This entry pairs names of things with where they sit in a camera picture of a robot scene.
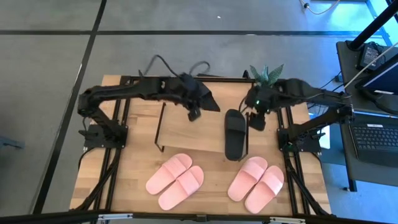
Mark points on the long black pole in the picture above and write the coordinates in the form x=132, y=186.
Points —
x=373, y=28

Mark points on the wooden shelf with black legs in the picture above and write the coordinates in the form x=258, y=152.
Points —
x=192, y=133

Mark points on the black monitor with stand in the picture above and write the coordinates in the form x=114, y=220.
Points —
x=385, y=81

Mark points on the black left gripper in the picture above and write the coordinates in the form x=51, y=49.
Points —
x=189, y=90

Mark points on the green plant in white pot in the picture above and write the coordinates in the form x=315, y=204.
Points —
x=273, y=76

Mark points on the black crossbar with silver brackets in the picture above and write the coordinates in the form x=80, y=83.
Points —
x=46, y=217

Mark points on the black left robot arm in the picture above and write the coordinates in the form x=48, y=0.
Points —
x=130, y=90

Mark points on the black desk with laptop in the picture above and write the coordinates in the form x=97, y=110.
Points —
x=345, y=161

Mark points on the black laptop keyboard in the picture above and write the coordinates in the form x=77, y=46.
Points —
x=376, y=140

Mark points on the black power adapter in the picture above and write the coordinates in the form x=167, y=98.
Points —
x=369, y=56

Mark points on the black desk with monitor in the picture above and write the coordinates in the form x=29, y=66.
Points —
x=348, y=81

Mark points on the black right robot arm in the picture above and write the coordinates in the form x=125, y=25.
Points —
x=311, y=93

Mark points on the pink slide sandal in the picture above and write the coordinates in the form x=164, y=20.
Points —
x=264, y=189
x=182, y=188
x=168, y=174
x=247, y=179

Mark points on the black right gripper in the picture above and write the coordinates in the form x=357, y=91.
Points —
x=264, y=96

